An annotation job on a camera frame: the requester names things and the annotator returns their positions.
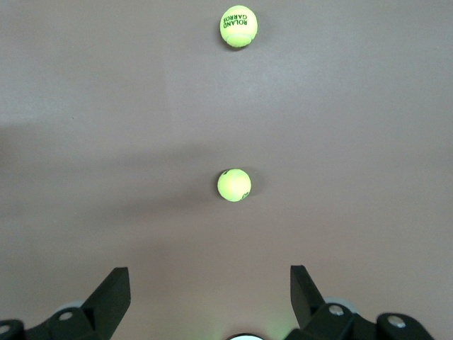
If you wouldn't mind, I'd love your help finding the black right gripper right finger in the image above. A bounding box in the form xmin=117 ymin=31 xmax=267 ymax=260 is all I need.
xmin=282 ymin=264 xmax=435 ymax=340

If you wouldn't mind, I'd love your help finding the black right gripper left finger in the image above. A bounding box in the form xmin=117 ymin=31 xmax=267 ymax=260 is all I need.
xmin=0 ymin=267 xmax=130 ymax=340

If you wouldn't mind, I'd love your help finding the yellow tennis ball small print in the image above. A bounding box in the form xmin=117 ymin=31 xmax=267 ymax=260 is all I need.
xmin=217 ymin=168 xmax=252 ymax=203

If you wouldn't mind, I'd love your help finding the yellow tennis ball large print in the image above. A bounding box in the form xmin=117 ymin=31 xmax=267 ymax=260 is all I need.
xmin=219 ymin=4 xmax=259 ymax=47

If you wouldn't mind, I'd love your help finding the brown table mat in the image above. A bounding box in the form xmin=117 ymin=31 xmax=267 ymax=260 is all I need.
xmin=0 ymin=0 xmax=453 ymax=340

